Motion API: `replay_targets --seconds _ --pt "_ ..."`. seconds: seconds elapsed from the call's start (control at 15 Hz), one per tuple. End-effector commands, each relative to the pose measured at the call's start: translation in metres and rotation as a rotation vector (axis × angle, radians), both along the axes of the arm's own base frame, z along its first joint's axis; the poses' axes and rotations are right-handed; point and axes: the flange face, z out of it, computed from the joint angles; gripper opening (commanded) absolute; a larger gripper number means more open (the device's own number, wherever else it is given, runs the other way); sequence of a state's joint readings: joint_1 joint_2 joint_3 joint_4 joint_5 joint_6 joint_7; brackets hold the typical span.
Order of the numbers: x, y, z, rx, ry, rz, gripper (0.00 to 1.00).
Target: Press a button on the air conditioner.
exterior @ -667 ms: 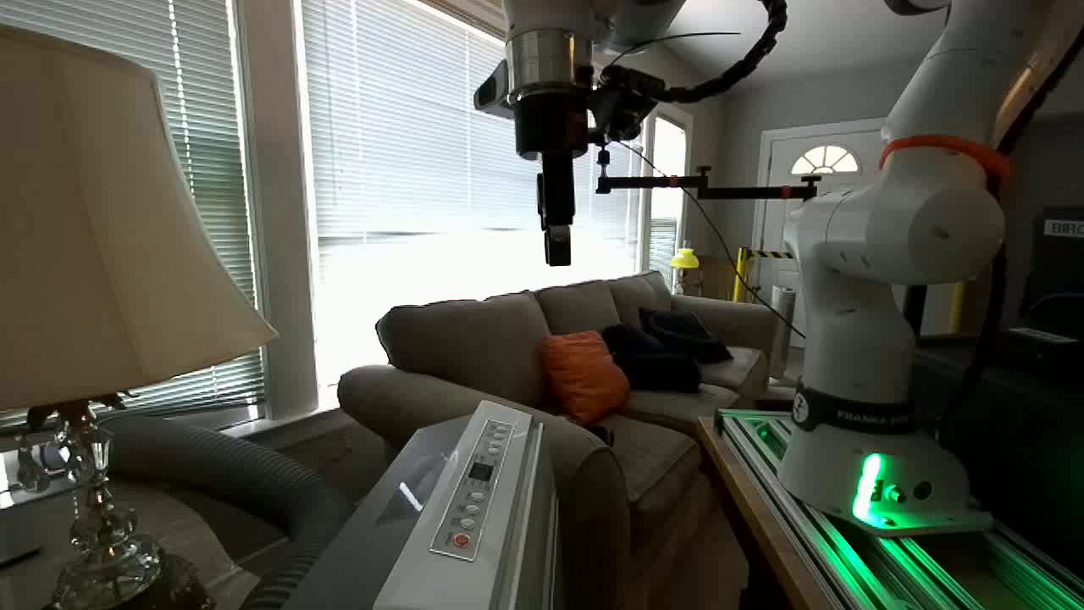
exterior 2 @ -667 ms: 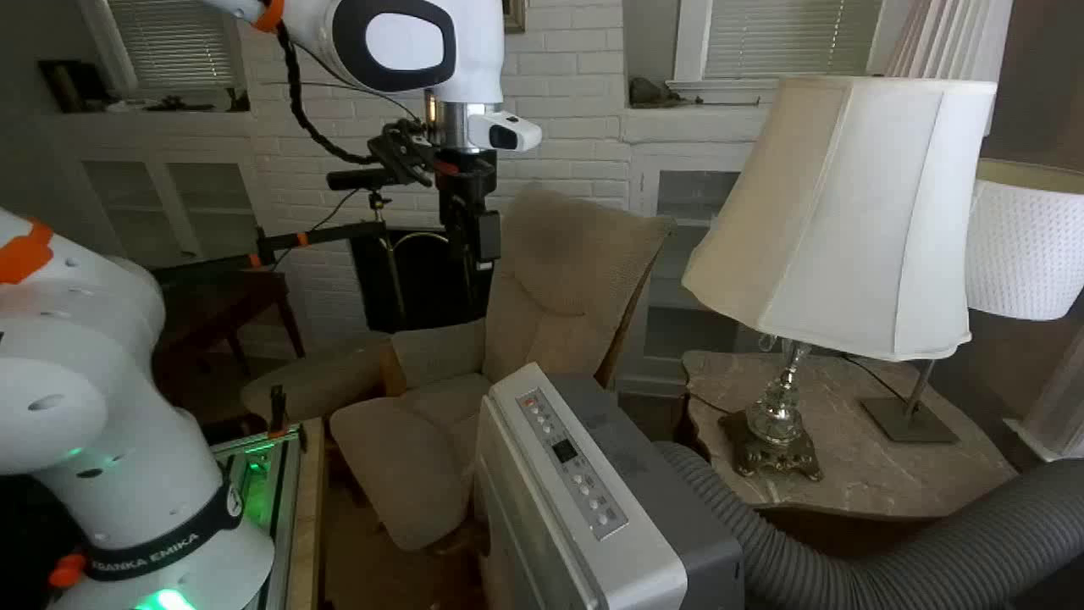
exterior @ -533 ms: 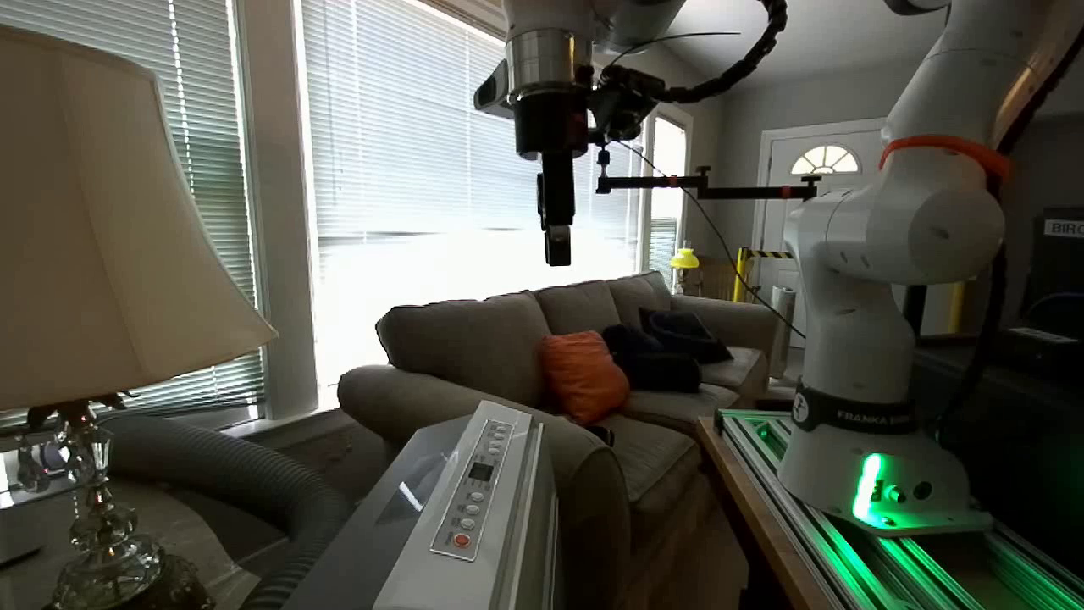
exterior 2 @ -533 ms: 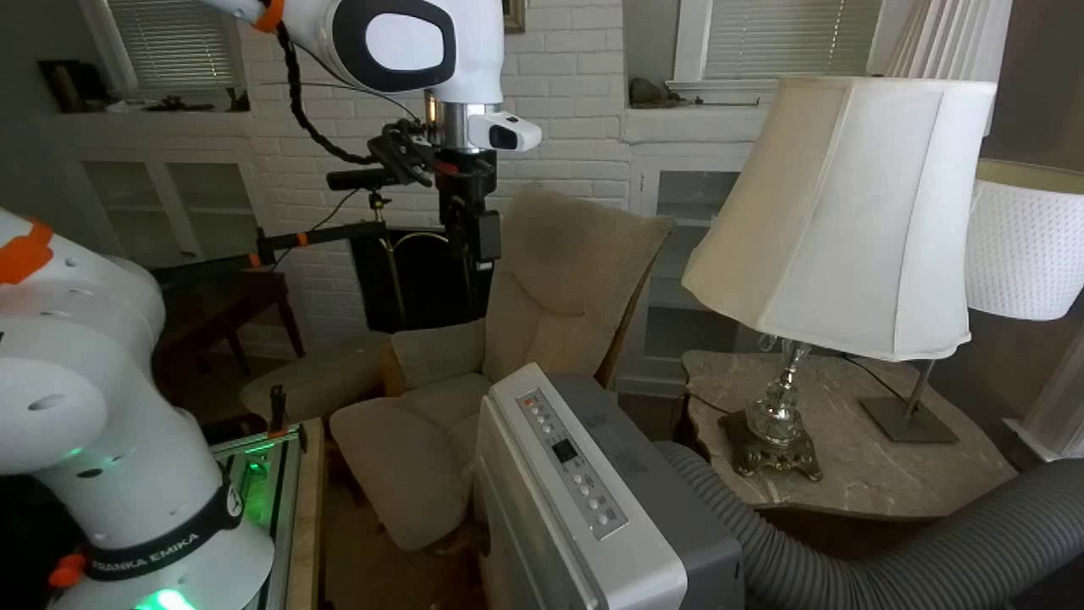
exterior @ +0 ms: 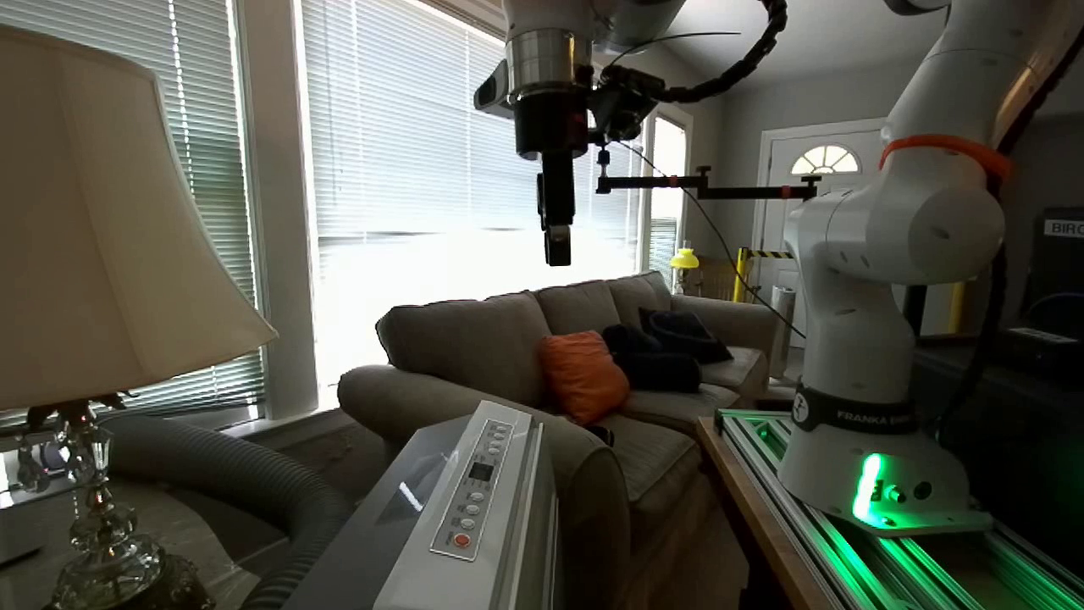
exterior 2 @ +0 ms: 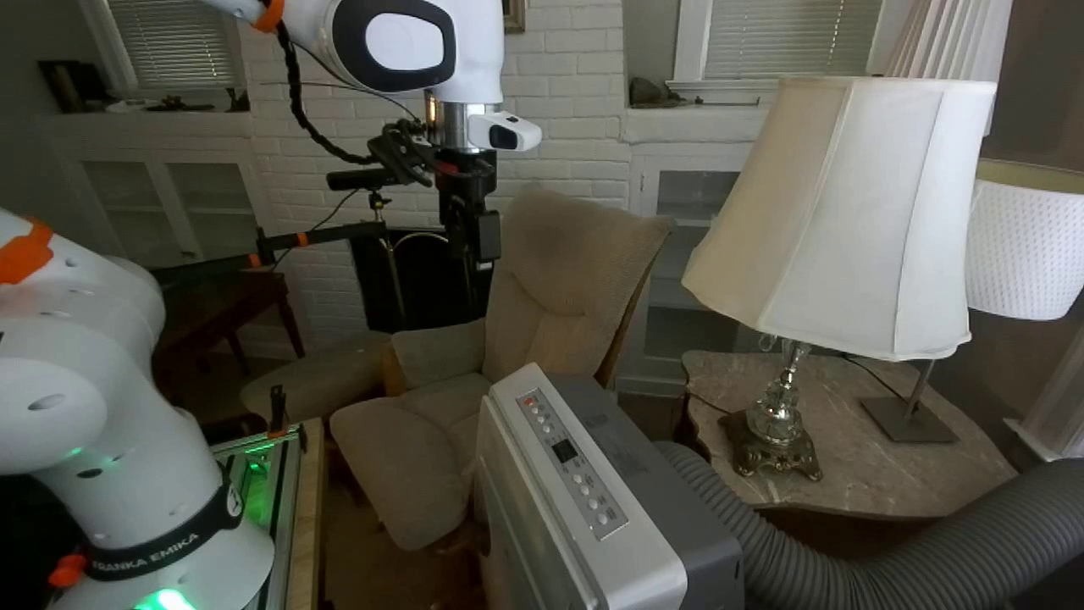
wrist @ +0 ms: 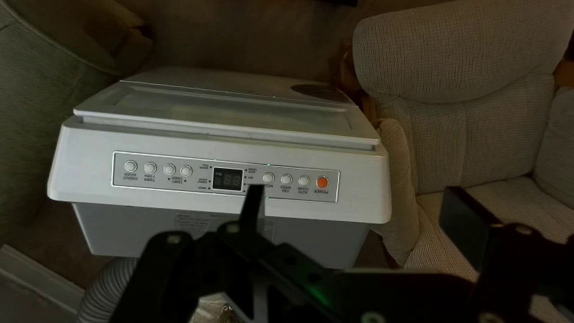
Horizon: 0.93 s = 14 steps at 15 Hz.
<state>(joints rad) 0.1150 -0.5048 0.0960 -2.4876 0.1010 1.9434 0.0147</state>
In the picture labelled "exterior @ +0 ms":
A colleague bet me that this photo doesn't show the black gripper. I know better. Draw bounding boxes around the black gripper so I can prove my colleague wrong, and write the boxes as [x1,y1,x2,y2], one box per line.
[516,93,591,271]

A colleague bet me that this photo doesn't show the white portable air conditioner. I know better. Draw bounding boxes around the white portable air conditioner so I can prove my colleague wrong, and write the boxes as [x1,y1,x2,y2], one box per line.
[282,396,569,610]

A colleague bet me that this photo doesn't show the small yellow lamp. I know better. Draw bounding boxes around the small yellow lamp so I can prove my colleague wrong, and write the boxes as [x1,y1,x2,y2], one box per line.
[664,243,703,299]

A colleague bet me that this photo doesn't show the wide white window blind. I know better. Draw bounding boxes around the wide white window blind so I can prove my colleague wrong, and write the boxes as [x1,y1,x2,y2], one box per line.
[294,0,649,246]

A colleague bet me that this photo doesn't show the grey-brown fabric sofa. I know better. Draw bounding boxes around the grey-brown fabric sofa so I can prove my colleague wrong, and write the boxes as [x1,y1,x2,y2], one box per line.
[336,269,785,610]

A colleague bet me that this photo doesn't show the orange cushion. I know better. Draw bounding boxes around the orange cushion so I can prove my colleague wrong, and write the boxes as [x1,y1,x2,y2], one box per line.
[534,326,632,429]

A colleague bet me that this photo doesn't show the white door with fanlight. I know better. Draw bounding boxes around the white door with fanlight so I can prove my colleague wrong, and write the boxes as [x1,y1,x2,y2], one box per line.
[752,114,896,299]

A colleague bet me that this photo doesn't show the narrow white window blind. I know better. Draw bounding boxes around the narrow white window blind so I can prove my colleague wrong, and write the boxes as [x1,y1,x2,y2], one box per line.
[0,0,270,418]

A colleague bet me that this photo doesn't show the cream fabric lamp shade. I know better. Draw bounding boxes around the cream fabric lamp shade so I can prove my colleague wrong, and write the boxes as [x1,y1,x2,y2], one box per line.
[0,25,282,418]

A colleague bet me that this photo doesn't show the robot platform with rails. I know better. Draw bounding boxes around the robot platform with rails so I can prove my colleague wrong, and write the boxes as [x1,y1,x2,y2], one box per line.
[690,403,1084,610]

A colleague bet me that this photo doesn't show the crystal glass lamp base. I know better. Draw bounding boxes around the crystal glass lamp base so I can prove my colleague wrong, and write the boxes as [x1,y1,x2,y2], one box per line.
[14,393,215,610]

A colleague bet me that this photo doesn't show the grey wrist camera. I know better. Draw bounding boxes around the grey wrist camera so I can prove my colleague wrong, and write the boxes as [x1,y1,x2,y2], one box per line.
[471,58,526,119]

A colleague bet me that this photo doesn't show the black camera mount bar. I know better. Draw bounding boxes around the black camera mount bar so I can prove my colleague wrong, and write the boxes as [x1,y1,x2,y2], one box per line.
[591,163,824,208]

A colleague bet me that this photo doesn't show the thin black wire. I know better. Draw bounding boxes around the thin black wire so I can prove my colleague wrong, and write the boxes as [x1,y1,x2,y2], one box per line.
[616,140,814,342]

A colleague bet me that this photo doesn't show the yellow post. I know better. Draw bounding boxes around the yellow post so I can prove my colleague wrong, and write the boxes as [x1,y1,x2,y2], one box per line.
[728,243,756,305]

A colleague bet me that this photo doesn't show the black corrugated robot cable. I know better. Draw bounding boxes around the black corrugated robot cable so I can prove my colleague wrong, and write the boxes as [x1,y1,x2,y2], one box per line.
[591,0,792,146]

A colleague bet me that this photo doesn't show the white window frame post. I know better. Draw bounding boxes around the white window frame post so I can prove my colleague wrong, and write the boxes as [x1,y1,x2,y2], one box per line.
[228,0,322,425]

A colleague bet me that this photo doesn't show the orange strap on arm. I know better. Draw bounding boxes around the orange strap on arm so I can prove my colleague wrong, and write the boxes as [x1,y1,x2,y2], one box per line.
[873,133,1015,186]

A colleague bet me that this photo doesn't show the grey flexible exhaust hose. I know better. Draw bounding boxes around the grey flexible exhaust hose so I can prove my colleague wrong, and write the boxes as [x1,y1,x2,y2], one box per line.
[101,411,354,610]

